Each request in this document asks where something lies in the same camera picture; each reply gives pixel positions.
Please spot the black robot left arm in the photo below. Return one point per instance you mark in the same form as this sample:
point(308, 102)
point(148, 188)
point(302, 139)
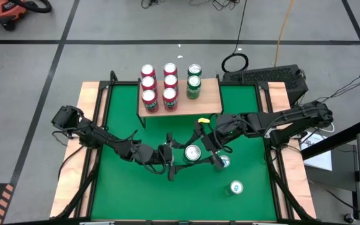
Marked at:
point(105, 139)

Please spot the green Sprite can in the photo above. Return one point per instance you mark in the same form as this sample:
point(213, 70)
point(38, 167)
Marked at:
point(193, 87)
point(192, 153)
point(194, 69)

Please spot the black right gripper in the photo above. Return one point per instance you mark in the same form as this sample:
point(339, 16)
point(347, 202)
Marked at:
point(209, 143)

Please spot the white paper sheet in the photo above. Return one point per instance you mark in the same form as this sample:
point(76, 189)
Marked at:
point(320, 161)

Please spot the green table mat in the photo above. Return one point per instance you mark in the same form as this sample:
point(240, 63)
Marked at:
point(136, 193)

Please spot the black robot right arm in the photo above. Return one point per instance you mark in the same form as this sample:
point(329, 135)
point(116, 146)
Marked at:
point(292, 120)

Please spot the orange shop vacuum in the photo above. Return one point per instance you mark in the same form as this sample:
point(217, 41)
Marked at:
point(2, 11)

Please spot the black diagonal beam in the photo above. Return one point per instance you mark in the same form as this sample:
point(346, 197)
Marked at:
point(356, 128)

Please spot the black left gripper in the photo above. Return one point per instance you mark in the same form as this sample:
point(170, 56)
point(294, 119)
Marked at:
point(163, 154)

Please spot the wooden shelf black metal legs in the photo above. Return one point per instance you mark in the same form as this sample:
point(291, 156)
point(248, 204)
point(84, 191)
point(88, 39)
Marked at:
point(208, 100)

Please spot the red-orange Fanta can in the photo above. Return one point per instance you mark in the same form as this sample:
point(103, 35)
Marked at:
point(169, 98)
point(148, 82)
point(170, 82)
point(170, 68)
point(147, 70)
point(149, 100)

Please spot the black caster wheel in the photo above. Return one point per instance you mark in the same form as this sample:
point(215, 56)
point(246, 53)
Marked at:
point(349, 217)

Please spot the yellow tape tag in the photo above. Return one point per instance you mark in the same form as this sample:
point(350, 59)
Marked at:
point(203, 120)

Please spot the black metal table frame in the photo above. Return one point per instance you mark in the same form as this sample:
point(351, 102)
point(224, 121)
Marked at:
point(120, 83)

